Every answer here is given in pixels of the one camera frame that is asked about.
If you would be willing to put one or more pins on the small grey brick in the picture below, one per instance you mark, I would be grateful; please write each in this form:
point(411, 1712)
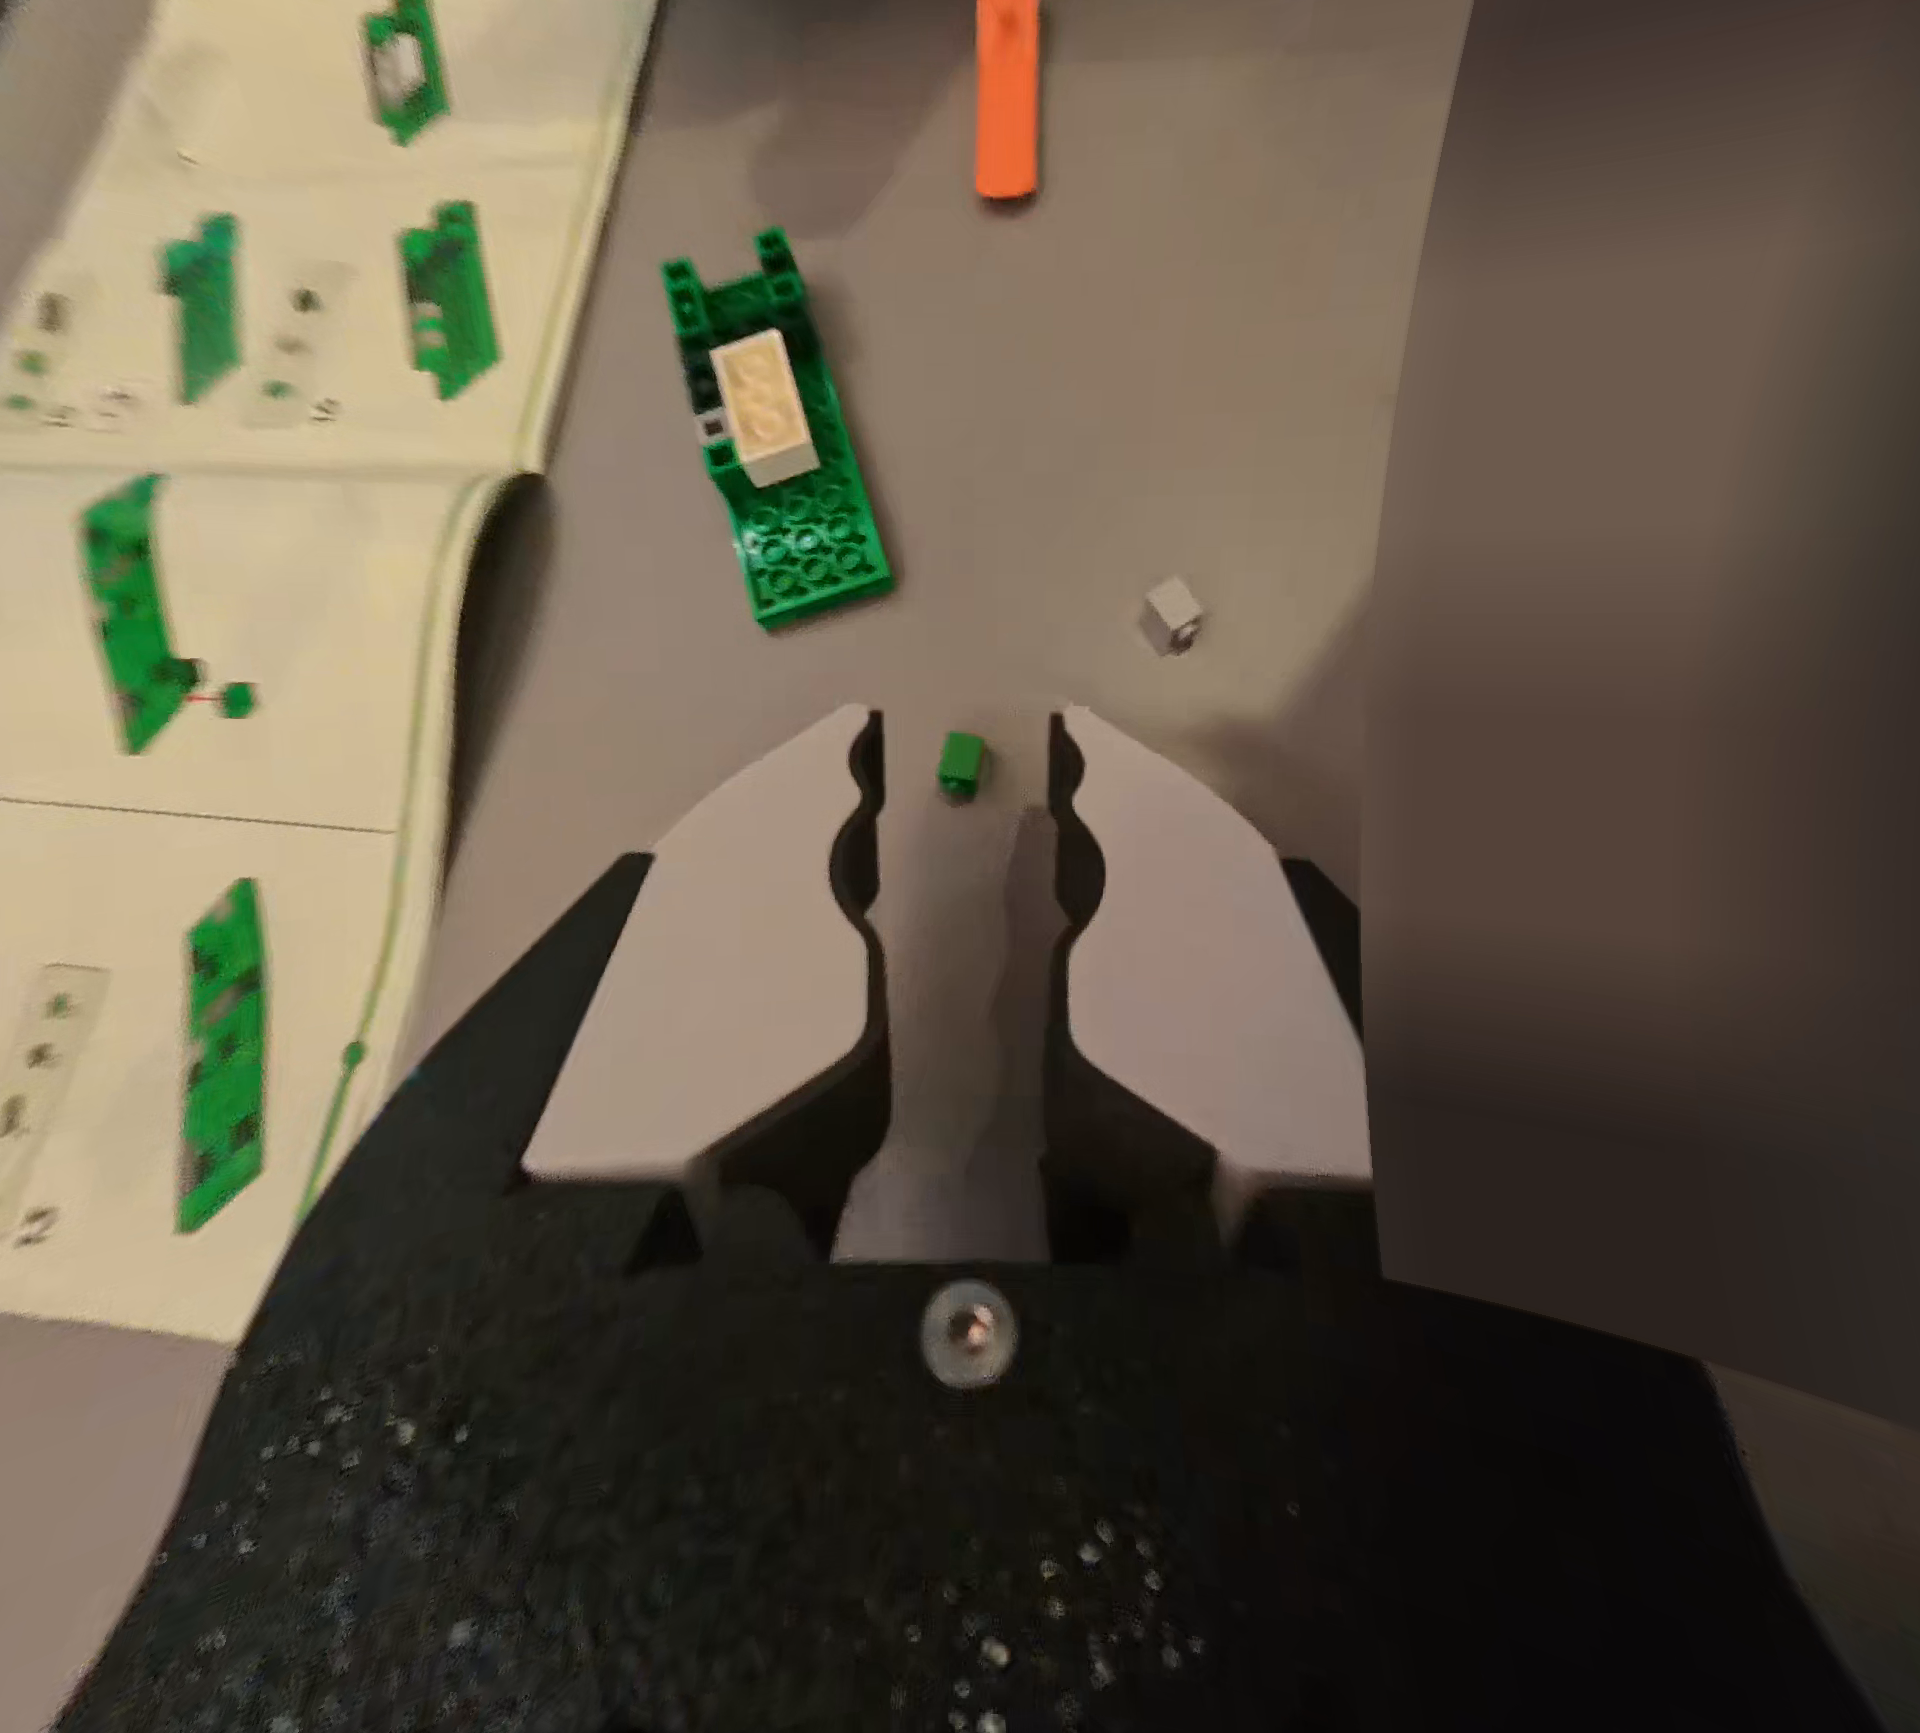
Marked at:
point(1171, 609)

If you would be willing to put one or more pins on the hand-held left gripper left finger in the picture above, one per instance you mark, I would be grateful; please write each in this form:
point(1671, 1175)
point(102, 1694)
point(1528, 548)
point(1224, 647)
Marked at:
point(720, 983)

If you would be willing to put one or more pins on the brick instruction booklet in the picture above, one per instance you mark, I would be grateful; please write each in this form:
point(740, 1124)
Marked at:
point(301, 563)

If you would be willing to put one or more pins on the small green brick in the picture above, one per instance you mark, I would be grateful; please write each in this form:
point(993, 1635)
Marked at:
point(963, 765)

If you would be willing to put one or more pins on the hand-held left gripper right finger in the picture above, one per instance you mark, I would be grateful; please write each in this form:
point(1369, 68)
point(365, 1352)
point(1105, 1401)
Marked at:
point(1215, 998)

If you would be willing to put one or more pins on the orange brick separator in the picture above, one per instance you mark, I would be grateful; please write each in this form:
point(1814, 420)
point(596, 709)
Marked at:
point(1004, 82)

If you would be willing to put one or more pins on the green brick assembly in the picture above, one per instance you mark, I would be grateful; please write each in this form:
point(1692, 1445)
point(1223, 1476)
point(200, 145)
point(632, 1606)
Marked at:
point(811, 548)

